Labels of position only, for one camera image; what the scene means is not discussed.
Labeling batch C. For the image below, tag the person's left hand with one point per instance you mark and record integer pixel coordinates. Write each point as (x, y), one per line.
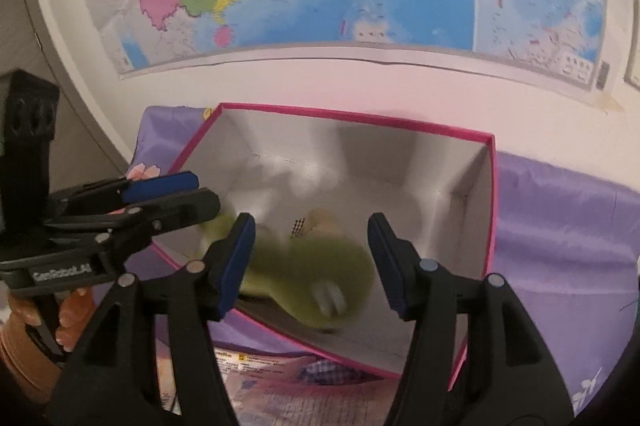
(75, 316)

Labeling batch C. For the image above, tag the blue checkered cloth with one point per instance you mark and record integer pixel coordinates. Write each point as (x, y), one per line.
(327, 370)

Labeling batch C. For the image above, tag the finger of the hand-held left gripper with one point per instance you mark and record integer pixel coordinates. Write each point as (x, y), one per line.
(192, 206)
(160, 186)

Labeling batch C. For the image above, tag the pink spout pouch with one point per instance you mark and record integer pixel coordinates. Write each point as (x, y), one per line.
(310, 401)

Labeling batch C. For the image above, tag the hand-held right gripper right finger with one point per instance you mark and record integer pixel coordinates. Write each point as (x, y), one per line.
(387, 266)

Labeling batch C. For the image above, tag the purple floral blanket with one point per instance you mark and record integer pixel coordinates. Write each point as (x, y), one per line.
(550, 231)

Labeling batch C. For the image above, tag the pink cardboard box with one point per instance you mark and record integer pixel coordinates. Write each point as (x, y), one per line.
(400, 166)

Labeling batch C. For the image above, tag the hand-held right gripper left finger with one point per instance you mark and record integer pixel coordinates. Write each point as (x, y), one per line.
(235, 266)

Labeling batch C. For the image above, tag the grey wardrobe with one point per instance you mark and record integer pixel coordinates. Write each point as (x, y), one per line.
(30, 31)

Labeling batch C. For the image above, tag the green plush toy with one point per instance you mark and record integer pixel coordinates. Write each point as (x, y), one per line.
(320, 266)

